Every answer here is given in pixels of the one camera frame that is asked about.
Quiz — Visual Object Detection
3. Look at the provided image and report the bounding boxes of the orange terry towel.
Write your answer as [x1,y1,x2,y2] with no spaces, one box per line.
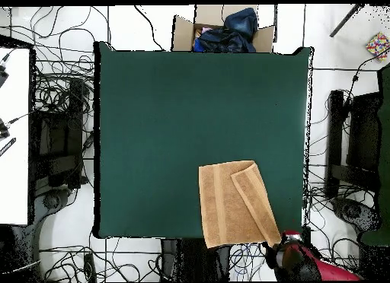
[198,160,282,250]

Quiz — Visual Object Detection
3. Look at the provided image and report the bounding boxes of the green covered side table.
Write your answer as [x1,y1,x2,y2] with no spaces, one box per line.
[360,63,390,247]

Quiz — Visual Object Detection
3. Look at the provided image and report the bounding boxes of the black equipment stand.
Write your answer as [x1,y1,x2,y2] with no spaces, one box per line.
[30,77,89,192]
[325,89,385,199]

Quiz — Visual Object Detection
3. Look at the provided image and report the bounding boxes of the dark green table cloth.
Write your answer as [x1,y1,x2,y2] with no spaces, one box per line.
[93,40,315,244]

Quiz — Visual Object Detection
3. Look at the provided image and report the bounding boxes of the black power strip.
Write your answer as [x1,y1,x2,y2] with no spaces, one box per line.
[83,253,98,282]

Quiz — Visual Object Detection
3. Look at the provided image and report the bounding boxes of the multicoloured patterned bundle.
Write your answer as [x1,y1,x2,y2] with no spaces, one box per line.
[365,32,390,61]

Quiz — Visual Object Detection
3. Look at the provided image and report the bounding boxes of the dark blue clothing pile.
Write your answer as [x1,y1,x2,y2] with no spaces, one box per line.
[192,7,259,53]

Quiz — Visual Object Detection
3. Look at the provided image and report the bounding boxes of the dark metal bar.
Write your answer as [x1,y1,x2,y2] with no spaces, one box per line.
[328,4,365,38]

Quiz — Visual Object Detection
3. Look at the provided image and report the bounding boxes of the brown cardboard box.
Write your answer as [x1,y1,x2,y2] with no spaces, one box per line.
[171,4,276,53]

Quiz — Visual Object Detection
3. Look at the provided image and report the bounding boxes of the white desk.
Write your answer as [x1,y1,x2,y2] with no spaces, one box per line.
[0,46,31,226]

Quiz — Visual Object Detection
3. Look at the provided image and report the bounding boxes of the tangled coloured cables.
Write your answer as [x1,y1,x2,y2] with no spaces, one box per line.
[228,237,360,282]

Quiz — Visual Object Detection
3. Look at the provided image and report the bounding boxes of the tangled black cables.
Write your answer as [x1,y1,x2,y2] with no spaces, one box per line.
[0,5,112,119]
[308,48,390,211]

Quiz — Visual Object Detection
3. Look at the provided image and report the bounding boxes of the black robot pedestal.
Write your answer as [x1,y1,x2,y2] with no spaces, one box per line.
[160,238,233,282]

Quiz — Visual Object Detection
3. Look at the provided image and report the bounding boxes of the long black cable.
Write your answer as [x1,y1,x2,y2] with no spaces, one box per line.
[133,5,166,52]

